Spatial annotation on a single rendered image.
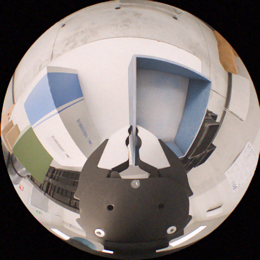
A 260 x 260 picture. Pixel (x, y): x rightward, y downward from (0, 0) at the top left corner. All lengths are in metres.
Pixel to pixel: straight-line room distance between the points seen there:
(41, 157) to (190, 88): 0.54
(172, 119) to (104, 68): 0.20
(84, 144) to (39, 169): 0.29
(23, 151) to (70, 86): 0.29
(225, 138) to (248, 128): 0.87
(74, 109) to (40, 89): 0.08
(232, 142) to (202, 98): 2.53
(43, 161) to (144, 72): 0.45
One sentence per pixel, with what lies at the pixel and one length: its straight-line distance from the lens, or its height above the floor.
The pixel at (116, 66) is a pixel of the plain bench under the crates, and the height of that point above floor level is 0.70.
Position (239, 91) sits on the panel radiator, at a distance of 2.56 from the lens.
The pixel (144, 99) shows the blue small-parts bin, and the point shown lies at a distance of 0.16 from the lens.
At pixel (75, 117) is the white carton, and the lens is 0.15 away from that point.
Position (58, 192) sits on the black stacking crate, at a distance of 0.53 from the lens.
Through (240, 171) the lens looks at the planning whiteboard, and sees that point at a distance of 2.83.
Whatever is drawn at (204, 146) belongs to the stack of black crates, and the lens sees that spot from 1.06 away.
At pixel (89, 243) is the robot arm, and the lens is 0.28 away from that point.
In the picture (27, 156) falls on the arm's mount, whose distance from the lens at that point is 0.38.
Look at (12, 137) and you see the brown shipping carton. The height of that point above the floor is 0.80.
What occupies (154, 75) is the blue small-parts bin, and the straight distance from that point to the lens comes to 0.17.
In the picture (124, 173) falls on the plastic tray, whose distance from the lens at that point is 0.32.
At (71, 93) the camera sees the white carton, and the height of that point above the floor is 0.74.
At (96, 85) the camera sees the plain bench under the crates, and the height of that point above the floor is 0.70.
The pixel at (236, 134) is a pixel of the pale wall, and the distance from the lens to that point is 2.63.
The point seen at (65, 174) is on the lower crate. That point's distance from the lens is 0.54.
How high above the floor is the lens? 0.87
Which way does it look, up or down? 57 degrees down
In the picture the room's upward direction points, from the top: 170 degrees clockwise
